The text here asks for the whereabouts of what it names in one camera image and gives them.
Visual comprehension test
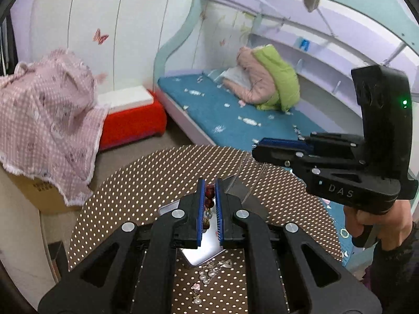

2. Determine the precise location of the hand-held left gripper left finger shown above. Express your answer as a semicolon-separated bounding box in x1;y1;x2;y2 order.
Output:
37;178;207;314

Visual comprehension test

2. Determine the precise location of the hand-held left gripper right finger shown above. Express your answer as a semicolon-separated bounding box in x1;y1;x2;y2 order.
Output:
215;177;382;314

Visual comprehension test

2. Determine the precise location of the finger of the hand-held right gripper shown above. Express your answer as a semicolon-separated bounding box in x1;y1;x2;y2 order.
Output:
251;145;328;172
257;132;365;158

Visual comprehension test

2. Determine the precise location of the silver metal tin box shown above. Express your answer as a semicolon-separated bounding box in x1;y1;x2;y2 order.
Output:
158;162;269;267

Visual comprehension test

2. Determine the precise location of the pile of small jewelry pieces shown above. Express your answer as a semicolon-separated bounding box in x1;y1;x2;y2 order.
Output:
191;258;234;305

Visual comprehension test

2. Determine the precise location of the person's right forearm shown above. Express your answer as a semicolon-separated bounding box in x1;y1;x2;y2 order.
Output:
370;222;419;314

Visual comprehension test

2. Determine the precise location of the person's right hand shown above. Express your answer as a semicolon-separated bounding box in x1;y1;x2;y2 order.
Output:
344;199;414;252

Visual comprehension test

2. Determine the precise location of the green padded jacket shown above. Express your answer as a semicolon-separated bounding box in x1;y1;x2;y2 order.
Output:
252;44;301;112

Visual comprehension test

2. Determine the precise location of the pink padded jacket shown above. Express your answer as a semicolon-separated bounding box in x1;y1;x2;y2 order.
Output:
224;46;279;104

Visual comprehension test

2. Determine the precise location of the brown polka dot round table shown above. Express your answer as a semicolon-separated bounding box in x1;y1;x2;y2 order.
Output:
67;144;344;314

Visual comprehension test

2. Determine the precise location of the blue patterned bed mattress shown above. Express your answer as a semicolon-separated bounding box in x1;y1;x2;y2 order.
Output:
158;69;364;280

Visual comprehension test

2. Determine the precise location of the white plastic bag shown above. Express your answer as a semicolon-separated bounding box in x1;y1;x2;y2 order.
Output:
214;66;249;87

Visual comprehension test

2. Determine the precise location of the red storage box white lid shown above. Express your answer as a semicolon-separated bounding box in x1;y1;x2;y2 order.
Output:
96;86;167;151

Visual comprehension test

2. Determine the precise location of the cardboard box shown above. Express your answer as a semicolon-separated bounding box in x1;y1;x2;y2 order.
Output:
7;170;66;217

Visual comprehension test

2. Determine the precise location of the pink dotted cloth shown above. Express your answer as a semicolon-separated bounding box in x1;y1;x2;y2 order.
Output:
0;48;110;207

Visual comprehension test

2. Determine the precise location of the white low cabinet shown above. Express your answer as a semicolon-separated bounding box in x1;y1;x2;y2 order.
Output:
0;167;66;301

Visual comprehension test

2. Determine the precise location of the white wardrobe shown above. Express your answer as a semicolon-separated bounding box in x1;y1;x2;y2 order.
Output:
31;0;197;105

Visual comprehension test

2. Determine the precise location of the white wall shelf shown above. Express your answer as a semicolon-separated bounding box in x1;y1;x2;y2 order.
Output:
249;23;393;120

